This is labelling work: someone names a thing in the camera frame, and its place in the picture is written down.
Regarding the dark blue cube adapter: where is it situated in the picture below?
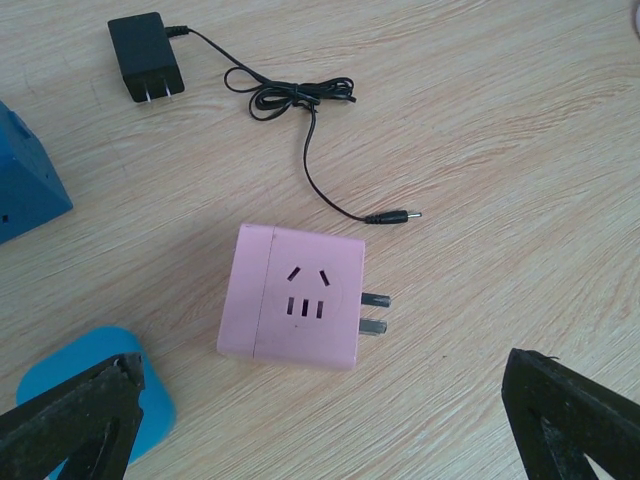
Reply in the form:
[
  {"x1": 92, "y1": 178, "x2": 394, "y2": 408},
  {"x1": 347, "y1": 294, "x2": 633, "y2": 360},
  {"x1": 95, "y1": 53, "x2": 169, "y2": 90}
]
[{"x1": 0, "y1": 104, "x2": 73, "y2": 243}]

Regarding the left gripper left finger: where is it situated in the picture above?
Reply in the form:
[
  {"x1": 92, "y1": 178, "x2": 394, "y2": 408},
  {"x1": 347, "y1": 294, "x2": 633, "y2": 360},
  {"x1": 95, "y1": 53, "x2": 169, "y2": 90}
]
[{"x1": 1, "y1": 352, "x2": 145, "y2": 479}]

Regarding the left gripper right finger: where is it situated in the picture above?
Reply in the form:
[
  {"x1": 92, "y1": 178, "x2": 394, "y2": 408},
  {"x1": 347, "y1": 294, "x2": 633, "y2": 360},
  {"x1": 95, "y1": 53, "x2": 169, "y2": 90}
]
[{"x1": 501, "y1": 348, "x2": 639, "y2": 479}]

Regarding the pink cube socket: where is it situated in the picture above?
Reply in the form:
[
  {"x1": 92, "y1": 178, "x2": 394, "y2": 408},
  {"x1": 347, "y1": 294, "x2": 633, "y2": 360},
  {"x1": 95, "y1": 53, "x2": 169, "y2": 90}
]
[{"x1": 216, "y1": 224, "x2": 391, "y2": 370}]

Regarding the light blue cube adapter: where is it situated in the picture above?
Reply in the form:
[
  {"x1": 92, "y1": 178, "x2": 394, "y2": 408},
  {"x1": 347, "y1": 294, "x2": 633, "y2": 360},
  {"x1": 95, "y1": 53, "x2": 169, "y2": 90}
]
[{"x1": 16, "y1": 326, "x2": 176, "y2": 463}]

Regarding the pink round socket base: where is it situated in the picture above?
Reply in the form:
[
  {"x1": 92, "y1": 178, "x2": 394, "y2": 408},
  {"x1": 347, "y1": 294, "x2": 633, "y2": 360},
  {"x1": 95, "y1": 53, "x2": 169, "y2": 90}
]
[{"x1": 630, "y1": 3, "x2": 640, "y2": 39}]

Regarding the black charger plug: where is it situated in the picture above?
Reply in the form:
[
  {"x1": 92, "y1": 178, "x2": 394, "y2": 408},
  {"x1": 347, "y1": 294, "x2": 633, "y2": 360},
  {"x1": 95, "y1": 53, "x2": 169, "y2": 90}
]
[{"x1": 107, "y1": 12, "x2": 185, "y2": 103}]

